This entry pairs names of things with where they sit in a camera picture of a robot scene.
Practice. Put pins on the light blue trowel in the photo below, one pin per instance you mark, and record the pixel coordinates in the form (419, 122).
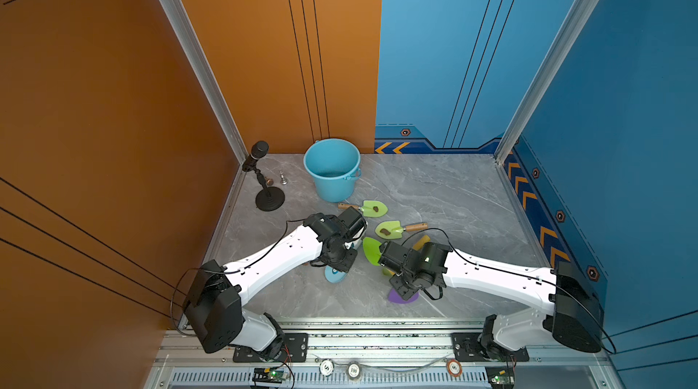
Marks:
(334, 276)

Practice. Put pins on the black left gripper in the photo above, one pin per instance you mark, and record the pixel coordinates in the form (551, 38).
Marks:
(346, 265)

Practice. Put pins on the green trowel yellow blue handle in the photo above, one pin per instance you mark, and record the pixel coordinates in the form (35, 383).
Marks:
(372, 250)

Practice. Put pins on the lime trowel yellow handle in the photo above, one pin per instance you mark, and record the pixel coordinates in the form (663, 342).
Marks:
(418, 245)

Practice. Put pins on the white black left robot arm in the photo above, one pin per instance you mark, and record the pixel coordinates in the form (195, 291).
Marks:
(215, 303)

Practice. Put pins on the green trowel brown handle upper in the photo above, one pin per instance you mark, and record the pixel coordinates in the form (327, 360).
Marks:
(369, 208)

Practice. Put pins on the light blue plastic bucket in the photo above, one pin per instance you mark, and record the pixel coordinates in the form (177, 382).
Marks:
(335, 166)

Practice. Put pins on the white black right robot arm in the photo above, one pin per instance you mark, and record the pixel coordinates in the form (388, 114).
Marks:
(559, 305)

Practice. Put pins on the black microphone on stand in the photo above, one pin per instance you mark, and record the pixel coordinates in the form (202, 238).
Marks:
(269, 198)

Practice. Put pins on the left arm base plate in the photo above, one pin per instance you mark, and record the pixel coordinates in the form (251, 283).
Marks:
(288, 348)

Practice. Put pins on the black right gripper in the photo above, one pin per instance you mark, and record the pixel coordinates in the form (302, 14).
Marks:
(403, 293)

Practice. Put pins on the green trowel wooden handle centre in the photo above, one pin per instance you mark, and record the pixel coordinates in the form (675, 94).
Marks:
(392, 230)

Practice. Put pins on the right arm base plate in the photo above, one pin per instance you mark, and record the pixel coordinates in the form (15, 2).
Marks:
(471, 347)

